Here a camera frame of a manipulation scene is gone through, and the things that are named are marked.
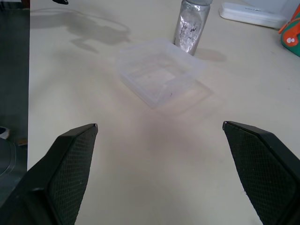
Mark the orange and green toy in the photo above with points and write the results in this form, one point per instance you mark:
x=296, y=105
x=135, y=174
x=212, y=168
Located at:
x=291, y=35

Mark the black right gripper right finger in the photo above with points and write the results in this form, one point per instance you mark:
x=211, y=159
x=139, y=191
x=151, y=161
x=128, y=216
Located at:
x=264, y=173

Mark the black left gripper tip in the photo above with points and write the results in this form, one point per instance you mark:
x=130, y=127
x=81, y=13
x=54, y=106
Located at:
x=61, y=2

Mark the white flat box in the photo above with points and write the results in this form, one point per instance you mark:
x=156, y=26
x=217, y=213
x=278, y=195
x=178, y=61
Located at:
x=252, y=12

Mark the grey robot body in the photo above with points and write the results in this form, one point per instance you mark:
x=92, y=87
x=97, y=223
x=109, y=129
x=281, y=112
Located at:
x=7, y=157

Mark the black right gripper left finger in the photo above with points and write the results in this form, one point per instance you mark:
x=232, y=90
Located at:
x=63, y=178

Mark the clear plastic container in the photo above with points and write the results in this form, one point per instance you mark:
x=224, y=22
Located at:
x=161, y=72

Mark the silver glitter bottle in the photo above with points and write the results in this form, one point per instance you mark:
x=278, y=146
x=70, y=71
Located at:
x=191, y=28

